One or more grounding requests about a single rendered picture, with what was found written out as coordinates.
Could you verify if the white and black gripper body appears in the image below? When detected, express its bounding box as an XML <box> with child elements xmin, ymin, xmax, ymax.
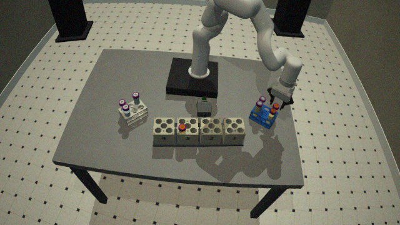
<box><xmin>271</xmin><ymin>77</ymin><xmax>295</xmax><ymax>103</ymax></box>

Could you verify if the blue tube rack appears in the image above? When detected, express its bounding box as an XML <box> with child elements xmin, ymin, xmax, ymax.
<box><xmin>249</xmin><ymin>105</ymin><xmax>278</xmax><ymax>129</ymax></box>

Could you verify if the beige bucket adapter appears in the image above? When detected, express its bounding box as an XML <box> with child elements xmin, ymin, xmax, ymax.
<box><xmin>222</xmin><ymin>117</ymin><xmax>246</xmax><ymax>144</ymax></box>
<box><xmin>199</xmin><ymin>117</ymin><xmax>223</xmax><ymax>144</ymax></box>
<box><xmin>153</xmin><ymin>117</ymin><xmax>175</xmax><ymax>144</ymax></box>
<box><xmin>176</xmin><ymin>117</ymin><xmax>199</xmax><ymax>144</ymax></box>

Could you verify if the cream tube rack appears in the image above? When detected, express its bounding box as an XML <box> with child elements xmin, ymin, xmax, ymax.
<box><xmin>118</xmin><ymin>100</ymin><xmax>148</xmax><ymax>127</ymax></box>

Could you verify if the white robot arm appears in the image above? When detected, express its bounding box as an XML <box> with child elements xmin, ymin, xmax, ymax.
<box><xmin>188</xmin><ymin>0</ymin><xmax>303</xmax><ymax>101</ymax></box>

